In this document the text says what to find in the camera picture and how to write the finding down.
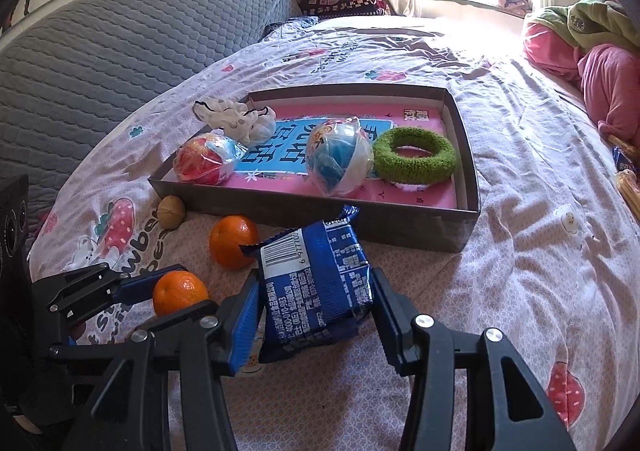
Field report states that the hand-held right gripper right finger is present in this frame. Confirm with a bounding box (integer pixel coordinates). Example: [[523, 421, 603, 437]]
[[371, 267, 578, 451]]

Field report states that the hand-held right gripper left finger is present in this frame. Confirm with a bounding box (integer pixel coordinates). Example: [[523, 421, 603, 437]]
[[60, 273, 263, 451]]

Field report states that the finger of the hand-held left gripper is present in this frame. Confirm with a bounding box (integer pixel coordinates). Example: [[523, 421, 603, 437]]
[[47, 301, 221, 363], [32, 263, 176, 322]]

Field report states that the orange mandarin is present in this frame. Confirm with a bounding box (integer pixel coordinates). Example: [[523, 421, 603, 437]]
[[208, 215, 261, 272], [152, 272, 210, 318]]

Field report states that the brown walnut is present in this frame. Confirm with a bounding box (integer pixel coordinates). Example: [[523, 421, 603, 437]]
[[157, 196, 187, 230]]

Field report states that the grey cardboard box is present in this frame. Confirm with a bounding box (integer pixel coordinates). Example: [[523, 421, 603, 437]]
[[148, 84, 481, 253]]

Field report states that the toy egg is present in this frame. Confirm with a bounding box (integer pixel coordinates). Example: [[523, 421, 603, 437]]
[[305, 116, 375, 198], [173, 132, 248, 184]]

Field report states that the green fuzzy scrunchie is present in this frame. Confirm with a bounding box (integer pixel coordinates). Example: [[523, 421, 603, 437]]
[[372, 127, 457, 185]]

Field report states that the white patterned scrunchie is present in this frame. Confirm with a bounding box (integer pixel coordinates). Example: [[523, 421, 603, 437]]
[[194, 98, 277, 148]]

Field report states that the grey quilted headboard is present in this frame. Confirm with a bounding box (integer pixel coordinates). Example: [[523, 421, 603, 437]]
[[0, 0, 296, 212]]

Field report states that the large yellow snack packet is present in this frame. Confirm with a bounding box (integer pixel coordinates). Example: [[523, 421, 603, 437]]
[[615, 170, 640, 222]]

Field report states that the small blue snack packet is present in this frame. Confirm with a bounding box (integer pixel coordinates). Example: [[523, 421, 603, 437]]
[[612, 145, 640, 174]]

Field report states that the small yellow snack packet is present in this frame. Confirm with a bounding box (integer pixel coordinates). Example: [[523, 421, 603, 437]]
[[605, 131, 637, 152]]

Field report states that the dark patterned cloth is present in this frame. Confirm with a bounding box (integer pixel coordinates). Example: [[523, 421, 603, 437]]
[[265, 16, 321, 39]]

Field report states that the pink quilt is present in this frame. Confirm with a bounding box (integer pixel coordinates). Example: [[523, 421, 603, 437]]
[[522, 24, 640, 147]]

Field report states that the patterned sill cushion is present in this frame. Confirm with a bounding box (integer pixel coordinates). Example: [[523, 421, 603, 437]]
[[498, 0, 535, 16]]

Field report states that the green blanket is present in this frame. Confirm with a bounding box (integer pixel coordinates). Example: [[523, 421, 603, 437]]
[[530, 0, 640, 52]]

